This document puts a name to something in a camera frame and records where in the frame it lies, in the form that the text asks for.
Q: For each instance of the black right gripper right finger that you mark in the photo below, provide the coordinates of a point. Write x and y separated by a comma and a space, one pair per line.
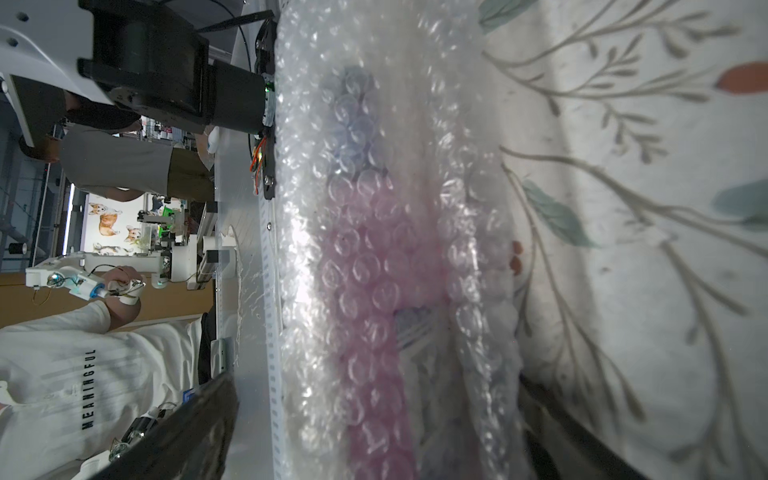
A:
559, 447

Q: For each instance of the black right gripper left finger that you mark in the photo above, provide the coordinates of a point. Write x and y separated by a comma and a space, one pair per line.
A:
188, 442

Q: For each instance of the purple bottle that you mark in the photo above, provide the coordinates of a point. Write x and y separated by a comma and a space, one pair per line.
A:
382, 275

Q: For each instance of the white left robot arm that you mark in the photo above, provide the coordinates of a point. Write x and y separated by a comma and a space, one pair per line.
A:
140, 56

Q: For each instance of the person in white shirt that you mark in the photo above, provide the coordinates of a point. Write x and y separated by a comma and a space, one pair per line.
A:
72, 383

